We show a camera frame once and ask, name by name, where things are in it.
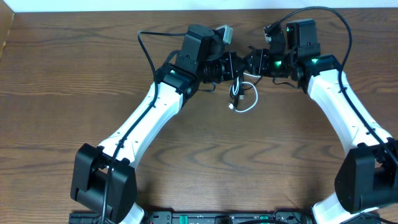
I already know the black usb cable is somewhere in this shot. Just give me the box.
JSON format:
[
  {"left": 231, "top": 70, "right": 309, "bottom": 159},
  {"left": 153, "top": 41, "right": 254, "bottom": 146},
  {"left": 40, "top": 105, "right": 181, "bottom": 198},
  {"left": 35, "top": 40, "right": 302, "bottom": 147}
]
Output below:
[{"left": 229, "top": 67, "right": 265, "bottom": 110}]

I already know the white usb cable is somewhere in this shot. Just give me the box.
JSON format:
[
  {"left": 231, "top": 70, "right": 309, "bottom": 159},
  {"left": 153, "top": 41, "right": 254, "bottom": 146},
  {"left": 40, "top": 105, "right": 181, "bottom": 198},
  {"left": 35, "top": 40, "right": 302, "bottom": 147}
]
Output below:
[{"left": 228, "top": 71, "right": 262, "bottom": 114}]

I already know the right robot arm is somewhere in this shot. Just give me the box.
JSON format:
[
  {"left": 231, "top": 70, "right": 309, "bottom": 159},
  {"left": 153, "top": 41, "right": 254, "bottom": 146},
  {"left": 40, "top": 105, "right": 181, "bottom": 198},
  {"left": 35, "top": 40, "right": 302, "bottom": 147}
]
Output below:
[{"left": 246, "top": 19, "right": 397, "bottom": 223}]

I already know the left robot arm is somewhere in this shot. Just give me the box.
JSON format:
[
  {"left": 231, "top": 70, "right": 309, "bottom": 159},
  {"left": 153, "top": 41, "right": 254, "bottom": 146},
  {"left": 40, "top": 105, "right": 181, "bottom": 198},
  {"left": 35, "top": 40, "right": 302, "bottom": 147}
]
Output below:
[{"left": 70, "top": 24, "right": 237, "bottom": 223}]

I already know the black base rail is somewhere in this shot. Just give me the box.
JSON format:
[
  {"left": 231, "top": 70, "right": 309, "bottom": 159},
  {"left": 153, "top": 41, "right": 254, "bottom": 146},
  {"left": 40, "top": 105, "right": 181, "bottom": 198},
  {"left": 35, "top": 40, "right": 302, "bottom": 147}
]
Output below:
[{"left": 68, "top": 209, "right": 381, "bottom": 224}]

